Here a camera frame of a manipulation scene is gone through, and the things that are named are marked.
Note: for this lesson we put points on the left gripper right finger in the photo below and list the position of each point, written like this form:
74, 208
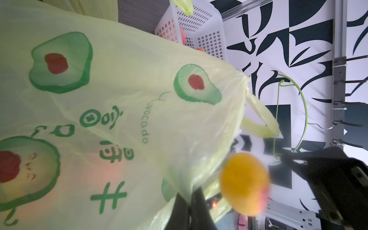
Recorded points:
200, 215

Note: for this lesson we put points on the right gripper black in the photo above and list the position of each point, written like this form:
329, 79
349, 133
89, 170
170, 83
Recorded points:
339, 184

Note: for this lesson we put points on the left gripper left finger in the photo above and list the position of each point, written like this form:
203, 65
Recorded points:
180, 216

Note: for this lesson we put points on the green avocado plastic bag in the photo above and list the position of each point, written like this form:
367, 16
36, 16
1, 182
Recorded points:
102, 124

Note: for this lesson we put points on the white plastic basket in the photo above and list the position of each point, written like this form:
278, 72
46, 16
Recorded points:
202, 29

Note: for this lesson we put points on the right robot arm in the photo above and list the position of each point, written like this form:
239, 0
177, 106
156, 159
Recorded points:
295, 218

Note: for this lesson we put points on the yellow orange fruit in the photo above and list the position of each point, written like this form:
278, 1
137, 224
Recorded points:
245, 184

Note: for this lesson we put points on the black hook rack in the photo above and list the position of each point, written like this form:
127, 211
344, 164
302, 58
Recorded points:
339, 69

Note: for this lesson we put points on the aluminium frame bar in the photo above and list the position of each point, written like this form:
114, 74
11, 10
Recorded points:
243, 8

